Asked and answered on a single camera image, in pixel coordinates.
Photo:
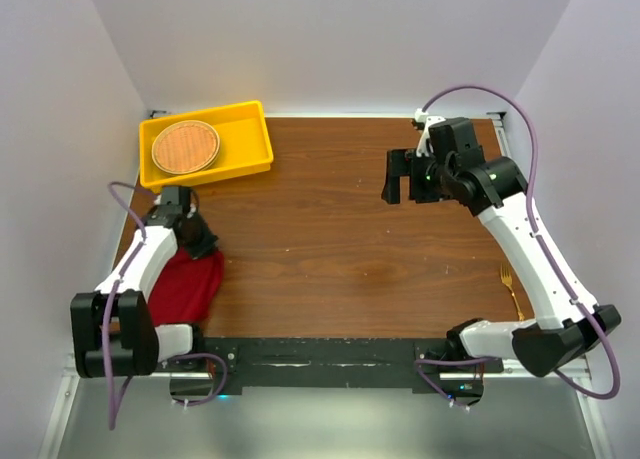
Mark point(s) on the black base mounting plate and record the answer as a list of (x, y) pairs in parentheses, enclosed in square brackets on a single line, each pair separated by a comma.
[(325, 363)]

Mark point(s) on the round woven coaster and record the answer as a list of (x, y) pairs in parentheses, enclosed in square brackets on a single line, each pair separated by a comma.
[(186, 147)]

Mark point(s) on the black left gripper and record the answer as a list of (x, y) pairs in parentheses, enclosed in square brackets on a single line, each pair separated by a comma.
[(208, 244)]

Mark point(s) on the gold fork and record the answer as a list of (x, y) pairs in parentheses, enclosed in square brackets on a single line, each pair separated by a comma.
[(507, 280)]

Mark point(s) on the red cloth napkin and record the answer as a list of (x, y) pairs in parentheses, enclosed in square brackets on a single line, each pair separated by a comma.
[(186, 288)]

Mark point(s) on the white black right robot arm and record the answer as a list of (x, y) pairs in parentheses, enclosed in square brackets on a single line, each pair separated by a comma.
[(449, 164)]

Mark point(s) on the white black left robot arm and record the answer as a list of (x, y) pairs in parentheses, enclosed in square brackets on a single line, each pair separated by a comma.
[(114, 321)]

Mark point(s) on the aluminium frame rail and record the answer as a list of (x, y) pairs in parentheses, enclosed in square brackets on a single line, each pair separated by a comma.
[(114, 335)]

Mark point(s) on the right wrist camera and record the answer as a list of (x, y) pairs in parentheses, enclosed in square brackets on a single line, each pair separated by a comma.
[(422, 122)]

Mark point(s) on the yellow plastic tray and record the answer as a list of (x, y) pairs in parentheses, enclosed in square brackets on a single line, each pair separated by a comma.
[(245, 146)]

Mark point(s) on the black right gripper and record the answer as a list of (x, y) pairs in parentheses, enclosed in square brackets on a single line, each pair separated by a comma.
[(400, 163)]

